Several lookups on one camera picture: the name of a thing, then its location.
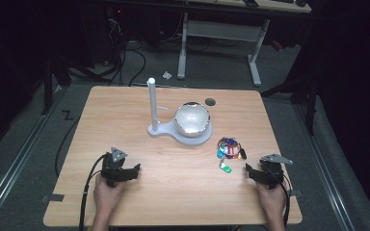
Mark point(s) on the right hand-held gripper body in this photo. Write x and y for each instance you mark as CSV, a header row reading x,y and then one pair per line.
x,y
272,170

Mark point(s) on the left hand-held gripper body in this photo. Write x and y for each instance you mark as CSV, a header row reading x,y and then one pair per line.
x,y
113,166

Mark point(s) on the person's right hand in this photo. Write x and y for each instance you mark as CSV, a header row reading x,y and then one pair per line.
x,y
272,202

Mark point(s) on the person's left hand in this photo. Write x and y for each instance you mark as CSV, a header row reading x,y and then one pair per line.
x,y
107,195

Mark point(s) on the green key tag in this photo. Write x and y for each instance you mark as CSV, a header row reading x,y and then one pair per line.
x,y
225,167

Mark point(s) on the colourful bunch of key tags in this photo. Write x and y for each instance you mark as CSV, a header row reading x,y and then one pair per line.
x,y
229,148

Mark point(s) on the grey tape strip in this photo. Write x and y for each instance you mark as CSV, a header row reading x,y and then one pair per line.
x,y
296,193
53,198

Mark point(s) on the white stand with pole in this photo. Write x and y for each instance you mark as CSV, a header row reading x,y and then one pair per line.
x,y
155,128

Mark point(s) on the silver metal bowl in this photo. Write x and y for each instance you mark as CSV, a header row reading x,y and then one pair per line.
x,y
192,120

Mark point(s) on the black round table grommet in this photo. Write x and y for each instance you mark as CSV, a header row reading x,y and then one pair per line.
x,y
210,102

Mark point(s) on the crumpled white paper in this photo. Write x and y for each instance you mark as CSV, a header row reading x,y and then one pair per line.
x,y
167,75

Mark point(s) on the white-legged background desk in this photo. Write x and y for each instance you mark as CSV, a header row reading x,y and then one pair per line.
x,y
221,30

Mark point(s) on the metal floor rail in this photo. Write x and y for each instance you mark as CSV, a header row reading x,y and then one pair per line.
x,y
326,166
16,160

